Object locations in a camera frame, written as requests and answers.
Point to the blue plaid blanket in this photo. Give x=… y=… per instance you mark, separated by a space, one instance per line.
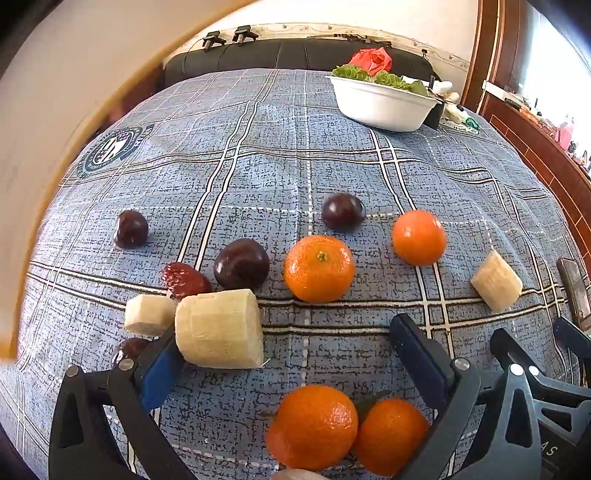
x=277 y=152

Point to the small green object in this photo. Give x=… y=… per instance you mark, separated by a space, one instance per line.
x=471 y=122

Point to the wooden sideboard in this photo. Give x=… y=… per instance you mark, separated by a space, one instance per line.
x=540 y=152

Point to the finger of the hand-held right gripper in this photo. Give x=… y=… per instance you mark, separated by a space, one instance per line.
x=508 y=348
x=565 y=334

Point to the black sofa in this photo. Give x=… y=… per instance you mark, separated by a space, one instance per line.
x=277 y=57

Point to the wooden door frame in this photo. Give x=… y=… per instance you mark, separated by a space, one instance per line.
x=491 y=50

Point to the dark purple plum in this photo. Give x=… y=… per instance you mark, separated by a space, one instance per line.
x=131 y=228
x=131 y=348
x=343 y=212
x=241 y=264

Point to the orange mandarin with leaf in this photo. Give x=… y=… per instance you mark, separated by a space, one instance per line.
x=392 y=438

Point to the white bowl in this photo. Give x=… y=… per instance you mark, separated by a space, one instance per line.
x=385 y=106

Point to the small black object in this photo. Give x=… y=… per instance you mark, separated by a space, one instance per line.
x=434 y=115

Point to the red plastic bag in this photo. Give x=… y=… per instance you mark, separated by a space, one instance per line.
x=371 y=60

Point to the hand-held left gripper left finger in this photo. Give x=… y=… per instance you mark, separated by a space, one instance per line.
x=159 y=374

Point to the pink bottle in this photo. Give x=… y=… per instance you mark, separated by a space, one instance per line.
x=565 y=131

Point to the dark brown flat object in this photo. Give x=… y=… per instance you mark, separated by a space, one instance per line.
x=575 y=290

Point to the pile of white plastic bags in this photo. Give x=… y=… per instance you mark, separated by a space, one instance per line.
x=445 y=99

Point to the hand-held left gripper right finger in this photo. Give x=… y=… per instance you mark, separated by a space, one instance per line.
x=422 y=360

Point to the black clamp device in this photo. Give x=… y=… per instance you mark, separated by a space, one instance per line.
x=213 y=40
x=244 y=34

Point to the green leafy vegetables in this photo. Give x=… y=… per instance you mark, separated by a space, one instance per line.
x=392 y=79

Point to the large peeled banana piece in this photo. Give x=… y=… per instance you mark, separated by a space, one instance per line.
x=219 y=330

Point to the red wrinkled date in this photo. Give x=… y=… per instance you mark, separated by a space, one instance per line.
x=184 y=279

